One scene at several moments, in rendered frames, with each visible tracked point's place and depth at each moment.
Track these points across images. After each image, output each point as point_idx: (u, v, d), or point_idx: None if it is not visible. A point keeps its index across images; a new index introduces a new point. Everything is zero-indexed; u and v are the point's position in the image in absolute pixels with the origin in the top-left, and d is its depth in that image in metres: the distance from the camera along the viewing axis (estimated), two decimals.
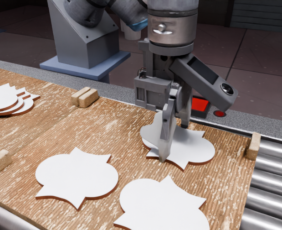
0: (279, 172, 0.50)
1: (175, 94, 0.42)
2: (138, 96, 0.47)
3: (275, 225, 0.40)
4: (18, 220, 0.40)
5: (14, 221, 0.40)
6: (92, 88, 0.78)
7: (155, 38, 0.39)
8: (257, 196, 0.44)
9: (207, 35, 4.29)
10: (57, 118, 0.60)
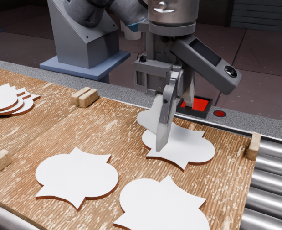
0: (279, 172, 0.50)
1: (176, 76, 0.41)
2: (138, 81, 0.45)
3: (275, 225, 0.40)
4: (18, 220, 0.40)
5: (14, 221, 0.40)
6: (92, 88, 0.78)
7: (156, 17, 0.38)
8: (257, 196, 0.44)
9: (207, 35, 4.29)
10: (57, 118, 0.60)
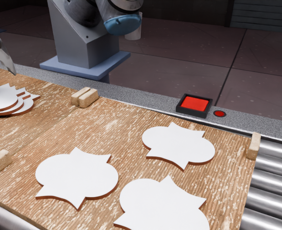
0: (279, 172, 0.50)
1: None
2: None
3: (275, 225, 0.40)
4: (18, 220, 0.40)
5: (14, 221, 0.40)
6: (92, 88, 0.78)
7: None
8: (257, 196, 0.44)
9: (207, 35, 4.29)
10: (57, 118, 0.60)
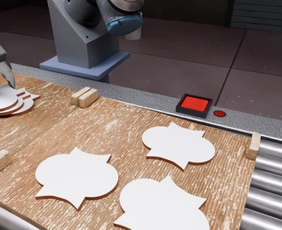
0: (279, 172, 0.50)
1: None
2: None
3: (275, 225, 0.40)
4: (18, 220, 0.40)
5: (14, 221, 0.40)
6: (92, 88, 0.78)
7: None
8: (257, 196, 0.44)
9: (207, 35, 4.29)
10: (57, 118, 0.60)
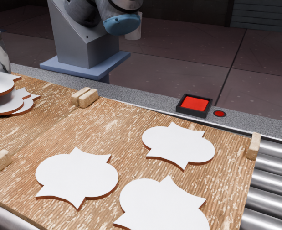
0: (279, 172, 0.50)
1: None
2: None
3: (275, 225, 0.40)
4: (18, 220, 0.40)
5: (14, 221, 0.40)
6: (92, 88, 0.78)
7: None
8: (257, 196, 0.44)
9: (207, 35, 4.29)
10: (57, 118, 0.60)
